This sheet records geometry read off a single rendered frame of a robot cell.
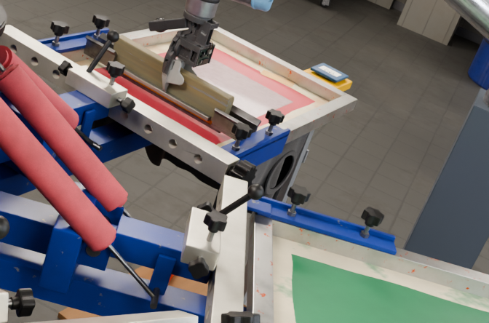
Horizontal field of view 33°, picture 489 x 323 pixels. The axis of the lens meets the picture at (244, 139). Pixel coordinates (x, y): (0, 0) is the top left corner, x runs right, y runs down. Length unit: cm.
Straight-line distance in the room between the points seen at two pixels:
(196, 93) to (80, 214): 78
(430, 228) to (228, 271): 99
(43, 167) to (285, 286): 53
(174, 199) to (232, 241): 217
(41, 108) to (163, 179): 240
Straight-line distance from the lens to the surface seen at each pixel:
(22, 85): 139
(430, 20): 784
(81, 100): 180
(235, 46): 263
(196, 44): 200
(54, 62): 195
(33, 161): 130
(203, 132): 202
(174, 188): 372
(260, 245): 159
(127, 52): 213
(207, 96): 201
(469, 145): 219
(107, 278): 148
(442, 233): 229
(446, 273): 180
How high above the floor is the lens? 180
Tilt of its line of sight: 24 degrees down
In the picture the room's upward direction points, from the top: 20 degrees clockwise
